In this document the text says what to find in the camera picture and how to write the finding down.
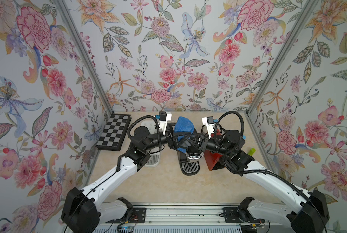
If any aluminium frame post left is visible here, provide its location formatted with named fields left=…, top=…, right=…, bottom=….
left=54, top=0, right=114, bottom=115

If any black white chessboard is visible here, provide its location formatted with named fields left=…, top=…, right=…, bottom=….
left=96, top=114, right=131, bottom=151

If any blue microfiber cloth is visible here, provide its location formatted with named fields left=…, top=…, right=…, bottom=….
left=174, top=116, right=195, bottom=153

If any aluminium frame post right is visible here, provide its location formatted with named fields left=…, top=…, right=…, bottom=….
left=246, top=1, right=317, bottom=117

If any aluminium frame post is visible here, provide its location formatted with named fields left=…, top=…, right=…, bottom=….
left=54, top=0, right=114, bottom=115
left=246, top=1, right=317, bottom=117

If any green cylinder block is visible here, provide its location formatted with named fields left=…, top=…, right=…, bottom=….
left=248, top=148, right=256, bottom=156

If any black coffee machine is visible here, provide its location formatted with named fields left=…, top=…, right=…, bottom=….
left=177, top=148, right=200, bottom=176

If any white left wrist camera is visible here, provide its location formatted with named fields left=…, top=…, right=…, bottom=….
left=156, top=111, right=172, bottom=135

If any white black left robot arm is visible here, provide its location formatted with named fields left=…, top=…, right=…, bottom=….
left=61, top=126, right=184, bottom=233

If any white coffee machine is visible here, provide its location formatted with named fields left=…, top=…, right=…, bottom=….
left=141, top=120, right=161, bottom=168

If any red coffee machine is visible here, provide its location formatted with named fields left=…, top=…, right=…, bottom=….
left=204, top=129, right=225, bottom=171

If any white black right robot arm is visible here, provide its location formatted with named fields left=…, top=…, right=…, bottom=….
left=191, top=130, right=330, bottom=233

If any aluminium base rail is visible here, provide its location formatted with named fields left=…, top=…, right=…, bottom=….
left=58, top=203, right=308, bottom=233

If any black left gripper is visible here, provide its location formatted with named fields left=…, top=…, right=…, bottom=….
left=142, top=125, right=188, bottom=152

